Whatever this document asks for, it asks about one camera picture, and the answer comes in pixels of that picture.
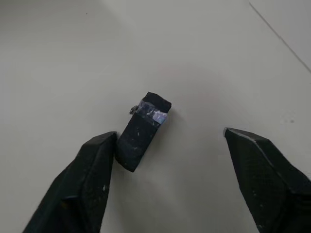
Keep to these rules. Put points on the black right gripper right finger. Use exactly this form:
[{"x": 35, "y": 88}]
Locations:
[{"x": 267, "y": 184}]

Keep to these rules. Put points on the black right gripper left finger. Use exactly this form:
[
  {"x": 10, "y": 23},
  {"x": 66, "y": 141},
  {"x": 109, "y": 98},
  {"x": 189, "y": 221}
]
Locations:
[{"x": 80, "y": 189}]

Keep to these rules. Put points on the black eraser with torn sleeve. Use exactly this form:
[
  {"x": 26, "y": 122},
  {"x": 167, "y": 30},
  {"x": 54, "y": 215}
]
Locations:
[{"x": 142, "y": 133}]

